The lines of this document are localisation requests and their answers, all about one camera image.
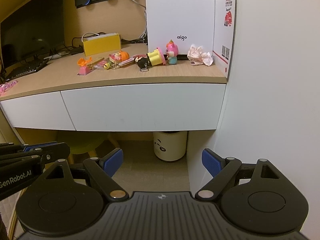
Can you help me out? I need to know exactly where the pink card packet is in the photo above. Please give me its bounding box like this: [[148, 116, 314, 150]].
[[78, 66, 93, 76]]

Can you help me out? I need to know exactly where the clear red snack wrapper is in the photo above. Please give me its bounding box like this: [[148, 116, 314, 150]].
[[93, 60, 111, 70]]

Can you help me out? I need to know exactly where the red toy camera keychain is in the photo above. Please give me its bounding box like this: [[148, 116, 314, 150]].
[[104, 52, 122, 70]]

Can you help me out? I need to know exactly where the black white doll keychain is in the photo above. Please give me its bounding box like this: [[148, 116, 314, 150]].
[[135, 56, 149, 72]]

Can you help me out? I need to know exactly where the red round paddle snack pack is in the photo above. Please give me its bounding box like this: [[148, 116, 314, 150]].
[[118, 54, 146, 67]]

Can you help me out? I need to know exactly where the orange plastic capsule half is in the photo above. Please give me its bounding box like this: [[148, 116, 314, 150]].
[[119, 50, 130, 61]]

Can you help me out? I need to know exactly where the yellow pink toy cake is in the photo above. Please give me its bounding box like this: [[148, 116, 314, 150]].
[[146, 48, 166, 66]]

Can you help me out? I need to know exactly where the pink pig figurine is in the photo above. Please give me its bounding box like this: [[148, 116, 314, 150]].
[[166, 40, 178, 64]]

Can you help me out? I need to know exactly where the clear pack of biscuits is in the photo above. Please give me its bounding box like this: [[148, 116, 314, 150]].
[[86, 57, 105, 69]]

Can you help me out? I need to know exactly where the wooden stool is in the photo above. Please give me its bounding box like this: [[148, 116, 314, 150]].
[[57, 131, 120, 164]]

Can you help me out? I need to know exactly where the white panda trash bin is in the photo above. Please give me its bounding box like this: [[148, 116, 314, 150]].
[[153, 131, 188, 162]]

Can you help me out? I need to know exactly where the pink object at desk edge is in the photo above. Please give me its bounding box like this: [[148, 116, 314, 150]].
[[0, 80, 18, 95]]

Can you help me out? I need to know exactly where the black keyboard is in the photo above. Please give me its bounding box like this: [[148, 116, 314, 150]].
[[5, 59, 49, 81]]

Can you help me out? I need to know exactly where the yellow cardboard box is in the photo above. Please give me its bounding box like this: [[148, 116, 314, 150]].
[[83, 33, 121, 56]]

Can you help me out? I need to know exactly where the black monitor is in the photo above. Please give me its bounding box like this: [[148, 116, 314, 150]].
[[1, 0, 65, 68]]

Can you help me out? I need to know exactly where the white aigo computer case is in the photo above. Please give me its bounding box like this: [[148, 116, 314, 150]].
[[146, 0, 215, 55]]

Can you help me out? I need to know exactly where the white bundled cable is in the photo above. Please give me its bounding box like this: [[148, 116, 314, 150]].
[[126, 0, 148, 43]]

